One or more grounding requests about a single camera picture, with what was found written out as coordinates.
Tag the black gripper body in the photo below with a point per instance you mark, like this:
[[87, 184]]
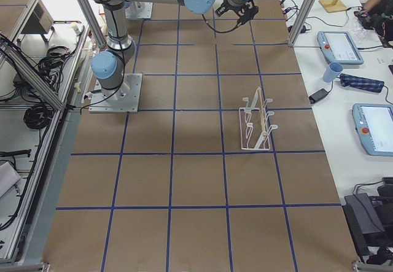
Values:
[[231, 7]]

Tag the blue cup on desk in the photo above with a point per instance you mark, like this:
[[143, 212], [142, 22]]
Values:
[[332, 71]]

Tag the wooden stand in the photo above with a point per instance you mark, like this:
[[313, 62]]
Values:
[[333, 6]]

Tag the blue teach pendant far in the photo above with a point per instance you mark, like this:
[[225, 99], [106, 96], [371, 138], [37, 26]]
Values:
[[339, 47]]

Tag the blue teach pendant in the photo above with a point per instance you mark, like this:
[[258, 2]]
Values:
[[373, 124], [339, 47]]

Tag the black power adapter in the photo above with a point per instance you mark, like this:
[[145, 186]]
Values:
[[318, 95]]

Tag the blue plaid cloth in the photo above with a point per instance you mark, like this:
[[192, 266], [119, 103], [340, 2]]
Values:
[[361, 83]]

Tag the blue teach pendant near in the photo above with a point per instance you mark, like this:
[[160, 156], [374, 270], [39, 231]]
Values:
[[373, 124]]

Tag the black laptop stand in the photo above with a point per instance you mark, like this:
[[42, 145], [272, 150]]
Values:
[[368, 212]]

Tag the aluminium frame post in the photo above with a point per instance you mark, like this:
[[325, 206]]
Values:
[[299, 21]]

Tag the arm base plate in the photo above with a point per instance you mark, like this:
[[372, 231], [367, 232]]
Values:
[[126, 99], [138, 10]]

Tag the white wire cup rack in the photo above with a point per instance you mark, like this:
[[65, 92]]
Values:
[[254, 124]]

